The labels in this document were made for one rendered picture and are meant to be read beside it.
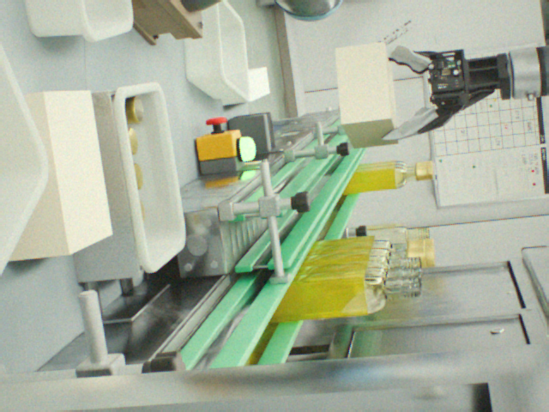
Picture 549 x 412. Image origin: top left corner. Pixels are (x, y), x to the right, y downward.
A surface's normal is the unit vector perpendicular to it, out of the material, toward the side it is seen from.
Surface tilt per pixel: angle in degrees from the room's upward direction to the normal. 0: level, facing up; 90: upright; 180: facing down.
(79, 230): 0
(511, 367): 90
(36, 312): 0
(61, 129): 0
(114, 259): 90
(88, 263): 90
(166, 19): 90
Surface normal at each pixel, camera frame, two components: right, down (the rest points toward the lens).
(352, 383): -0.14, -0.98
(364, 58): -0.21, -0.17
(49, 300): 0.98, -0.11
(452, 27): -0.17, 0.18
